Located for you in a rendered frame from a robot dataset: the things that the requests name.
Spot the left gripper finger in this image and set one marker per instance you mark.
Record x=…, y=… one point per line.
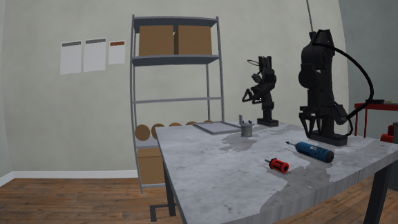
x=318, y=121
x=312, y=119

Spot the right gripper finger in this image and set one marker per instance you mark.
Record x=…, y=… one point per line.
x=261, y=94
x=250, y=96

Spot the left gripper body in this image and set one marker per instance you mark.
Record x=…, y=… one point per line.
x=316, y=100

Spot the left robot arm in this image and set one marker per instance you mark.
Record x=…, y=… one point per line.
x=316, y=58

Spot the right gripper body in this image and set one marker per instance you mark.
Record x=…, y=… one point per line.
x=258, y=87

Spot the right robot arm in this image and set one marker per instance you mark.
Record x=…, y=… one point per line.
x=268, y=77

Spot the dark blue electric screwdriver barrel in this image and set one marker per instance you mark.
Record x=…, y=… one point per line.
x=318, y=153

